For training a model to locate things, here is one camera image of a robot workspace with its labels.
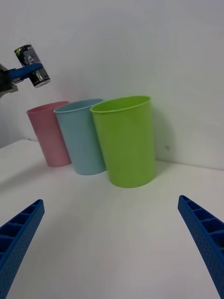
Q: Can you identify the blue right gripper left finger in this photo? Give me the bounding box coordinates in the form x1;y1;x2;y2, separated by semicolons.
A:
0;199;45;299

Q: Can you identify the green plastic bin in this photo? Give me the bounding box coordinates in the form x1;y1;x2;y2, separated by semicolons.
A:
90;95;156;188

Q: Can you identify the pink plastic bin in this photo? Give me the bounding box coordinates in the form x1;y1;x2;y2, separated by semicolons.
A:
26;100;72;167

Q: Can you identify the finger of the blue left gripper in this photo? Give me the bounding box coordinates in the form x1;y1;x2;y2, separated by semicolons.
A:
7;62;44;81

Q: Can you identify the pale blue plastic bin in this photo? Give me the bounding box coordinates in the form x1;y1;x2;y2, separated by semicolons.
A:
53;98;107;175

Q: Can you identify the dark drink can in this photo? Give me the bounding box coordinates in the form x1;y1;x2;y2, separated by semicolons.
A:
14;44;51;88

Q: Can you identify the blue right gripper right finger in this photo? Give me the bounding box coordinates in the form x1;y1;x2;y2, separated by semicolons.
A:
177;195;224;299

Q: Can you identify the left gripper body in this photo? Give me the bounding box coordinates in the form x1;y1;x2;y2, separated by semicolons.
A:
0;64;19;99

